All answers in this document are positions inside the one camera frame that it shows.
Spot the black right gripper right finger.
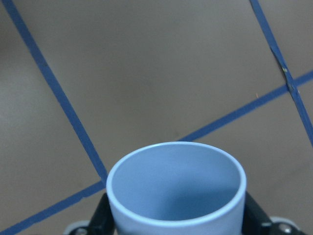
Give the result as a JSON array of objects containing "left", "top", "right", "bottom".
[{"left": 242, "top": 192, "right": 271, "bottom": 235}]

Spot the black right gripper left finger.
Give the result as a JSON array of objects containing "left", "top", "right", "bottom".
[{"left": 89, "top": 193, "right": 115, "bottom": 235}]

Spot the light blue plastic cup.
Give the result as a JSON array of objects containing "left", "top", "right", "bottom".
[{"left": 106, "top": 141, "right": 246, "bottom": 235}]

